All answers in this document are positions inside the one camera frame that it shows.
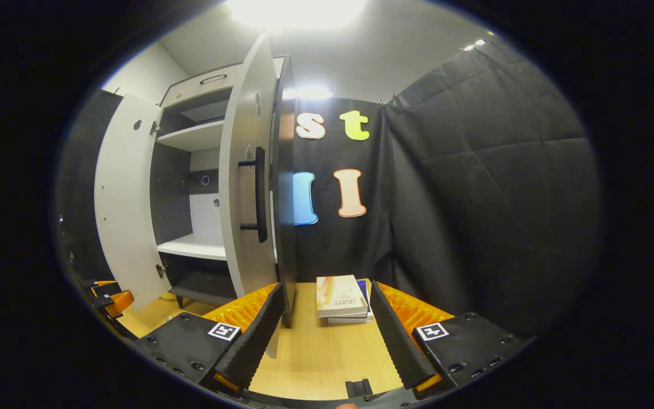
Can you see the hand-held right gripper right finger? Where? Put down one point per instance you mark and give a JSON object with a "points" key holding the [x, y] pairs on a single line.
{"points": [[401, 346]]}

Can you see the grey cabinet door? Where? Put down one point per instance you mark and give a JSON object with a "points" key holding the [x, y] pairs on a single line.
{"points": [[125, 199], [242, 267]]}

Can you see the tan book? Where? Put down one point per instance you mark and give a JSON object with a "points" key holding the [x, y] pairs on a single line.
{"points": [[338, 295]]}

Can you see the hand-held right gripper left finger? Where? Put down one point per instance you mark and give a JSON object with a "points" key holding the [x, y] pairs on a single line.
{"points": [[253, 346]]}

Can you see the metal door hinge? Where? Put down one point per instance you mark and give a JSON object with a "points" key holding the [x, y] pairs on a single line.
{"points": [[160, 270], [154, 127]]}

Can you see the grey cabinet drawer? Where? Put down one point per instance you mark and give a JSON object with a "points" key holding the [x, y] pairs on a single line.
{"points": [[191, 91]]}

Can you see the black backdrop cloth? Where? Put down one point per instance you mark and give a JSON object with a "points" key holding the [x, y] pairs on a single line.
{"points": [[83, 187], [474, 199]]}

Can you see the grey cabinet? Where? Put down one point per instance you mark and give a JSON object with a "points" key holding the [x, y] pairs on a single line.
{"points": [[286, 227]]}

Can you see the large ceiling light panel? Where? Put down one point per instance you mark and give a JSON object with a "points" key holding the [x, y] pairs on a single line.
{"points": [[296, 11]]}

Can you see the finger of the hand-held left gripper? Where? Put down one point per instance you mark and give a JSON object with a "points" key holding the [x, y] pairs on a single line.
{"points": [[120, 304]]}

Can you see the grey cabinet shelf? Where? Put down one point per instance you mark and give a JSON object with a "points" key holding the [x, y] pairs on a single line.
{"points": [[196, 136], [196, 248]]}

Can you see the small ceiling light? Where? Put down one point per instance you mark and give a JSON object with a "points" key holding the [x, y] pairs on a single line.
{"points": [[474, 44], [310, 92]]}

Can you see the pale yellow round object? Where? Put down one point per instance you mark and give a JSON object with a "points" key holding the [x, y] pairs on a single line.
{"points": [[168, 296]]}

